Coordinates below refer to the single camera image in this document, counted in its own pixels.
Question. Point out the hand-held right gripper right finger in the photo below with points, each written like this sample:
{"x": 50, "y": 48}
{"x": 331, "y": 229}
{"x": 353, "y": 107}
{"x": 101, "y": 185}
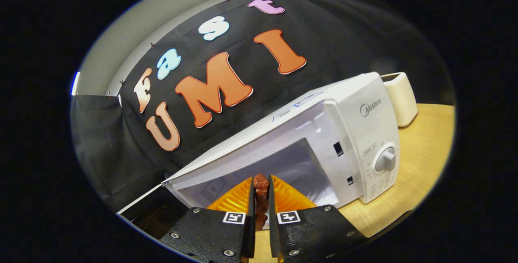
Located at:
{"x": 273, "y": 226}

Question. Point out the white toaster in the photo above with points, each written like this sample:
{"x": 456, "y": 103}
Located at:
{"x": 400, "y": 97}

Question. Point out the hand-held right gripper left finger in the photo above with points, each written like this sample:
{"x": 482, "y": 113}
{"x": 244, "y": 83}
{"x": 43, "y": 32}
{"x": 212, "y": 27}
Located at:
{"x": 251, "y": 222}

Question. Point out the white microwave oven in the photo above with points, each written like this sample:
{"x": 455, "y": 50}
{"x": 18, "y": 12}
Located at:
{"x": 364, "y": 133}

